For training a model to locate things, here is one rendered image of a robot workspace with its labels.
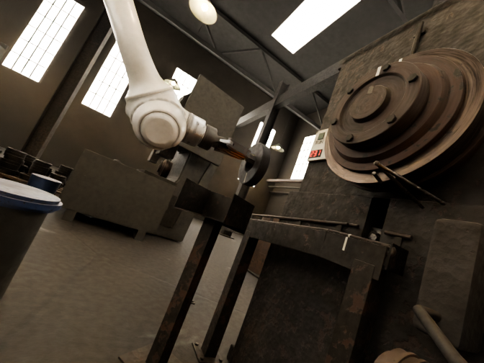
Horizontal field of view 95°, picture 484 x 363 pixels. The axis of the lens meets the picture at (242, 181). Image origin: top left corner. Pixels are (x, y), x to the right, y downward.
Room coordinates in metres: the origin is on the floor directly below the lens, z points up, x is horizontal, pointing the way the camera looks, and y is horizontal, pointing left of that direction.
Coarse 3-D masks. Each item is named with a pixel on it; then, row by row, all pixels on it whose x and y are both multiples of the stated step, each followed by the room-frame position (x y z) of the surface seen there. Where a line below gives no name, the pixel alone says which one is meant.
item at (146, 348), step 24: (192, 192) 1.03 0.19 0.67; (216, 216) 1.10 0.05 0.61; (240, 216) 0.93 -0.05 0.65; (192, 264) 0.95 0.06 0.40; (192, 288) 0.96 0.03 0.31; (168, 312) 0.96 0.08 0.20; (168, 336) 0.94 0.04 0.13; (120, 360) 0.93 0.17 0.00; (144, 360) 0.97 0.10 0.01; (168, 360) 0.98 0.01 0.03
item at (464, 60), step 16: (448, 48) 0.53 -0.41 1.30; (464, 64) 0.49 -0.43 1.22; (480, 64) 0.46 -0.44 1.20; (480, 80) 0.45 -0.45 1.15; (480, 96) 0.45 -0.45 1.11; (464, 112) 0.47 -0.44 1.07; (480, 112) 0.47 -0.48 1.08; (464, 128) 0.46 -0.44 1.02; (480, 128) 0.48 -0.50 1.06; (448, 144) 0.49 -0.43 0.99; (464, 144) 0.50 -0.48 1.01; (416, 160) 0.54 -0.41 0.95; (432, 160) 0.51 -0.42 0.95; (448, 160) 0.52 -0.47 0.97; (352, 176) 0.70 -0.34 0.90; (368, 176) 0.65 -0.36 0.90; (384, 176) 0.61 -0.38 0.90; (416, 176) 0.57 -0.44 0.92
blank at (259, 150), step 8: (256, 144) 0.73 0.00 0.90; (256, 152) 0.71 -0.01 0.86; (264, 152) 0.68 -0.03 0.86; (256, 160) 0.70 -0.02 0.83; (264, 160) 0.67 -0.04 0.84; (240, 168) 0.80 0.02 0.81; (248, 168) 0.77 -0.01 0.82; (256, 168) 0.68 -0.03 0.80; (264, 168) 0.68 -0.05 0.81; (240, 176) 0.77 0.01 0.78; (248, 176) 0.71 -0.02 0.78; (256, 176) 0.69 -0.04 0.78; (248, 184) 0.73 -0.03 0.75
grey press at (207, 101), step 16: (208, 80) 2.87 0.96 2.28; (192, 96) 2.82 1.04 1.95; (208, 96) 2.92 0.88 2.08; (224, 96) 3.03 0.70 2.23; (192, 112) 2.86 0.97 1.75; (208, 112) 2.97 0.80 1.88; (224, 112) 3.09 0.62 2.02; (240, 112) 3.21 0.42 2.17; (224, 128) 3.14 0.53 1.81; (176, 160) 3.67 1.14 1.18; (192, 160) 3.28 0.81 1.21; (208, 160) 3.13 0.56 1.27; (160, 176) 3.03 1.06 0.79; (176, 176) 3.34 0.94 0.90; (192, 176) 3.34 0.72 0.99; (208, 176) 3.47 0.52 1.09; (176, 192) 3.27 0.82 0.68; (176, 208) 3.31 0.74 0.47; (160, 224) 3.24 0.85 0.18; (176, 224) 3.35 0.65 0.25; (176, 240) 3.45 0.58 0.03
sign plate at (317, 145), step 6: (318, 132) 1.12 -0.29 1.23; (324, 132) 1.08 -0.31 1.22; (324, 138) 1.07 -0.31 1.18; (318, 144) 1.09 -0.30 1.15; (324, 144) 1.06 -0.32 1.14; (312, 150) 1.13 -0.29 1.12; (318, 150) 1.08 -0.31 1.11; (324, 150) 1.04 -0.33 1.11; (312, 156) 1.10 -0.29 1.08; (318, 156) 1.06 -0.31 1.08; (324, 156) 1.03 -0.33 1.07
